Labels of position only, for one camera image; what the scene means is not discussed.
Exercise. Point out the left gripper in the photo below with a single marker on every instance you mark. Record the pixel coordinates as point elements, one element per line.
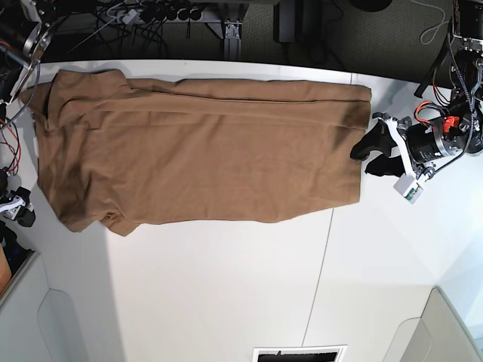
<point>425,142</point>

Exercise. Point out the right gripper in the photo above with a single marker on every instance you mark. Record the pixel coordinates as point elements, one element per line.
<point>16,206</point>

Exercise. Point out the brown t-shirt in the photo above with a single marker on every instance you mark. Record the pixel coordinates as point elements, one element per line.
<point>132,151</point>

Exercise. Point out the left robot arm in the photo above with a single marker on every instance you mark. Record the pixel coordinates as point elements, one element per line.
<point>455,78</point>

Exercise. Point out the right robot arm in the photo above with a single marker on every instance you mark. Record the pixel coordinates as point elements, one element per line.
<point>26,32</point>

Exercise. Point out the black power adapter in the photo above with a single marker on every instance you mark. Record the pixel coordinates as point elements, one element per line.
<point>286,19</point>

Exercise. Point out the white bin right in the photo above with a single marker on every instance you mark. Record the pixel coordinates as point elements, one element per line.
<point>439,334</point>

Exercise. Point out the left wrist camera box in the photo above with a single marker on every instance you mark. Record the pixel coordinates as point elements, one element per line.
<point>409,188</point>

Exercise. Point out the aluminium frame post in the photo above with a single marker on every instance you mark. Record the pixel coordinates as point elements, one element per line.
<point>232,43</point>

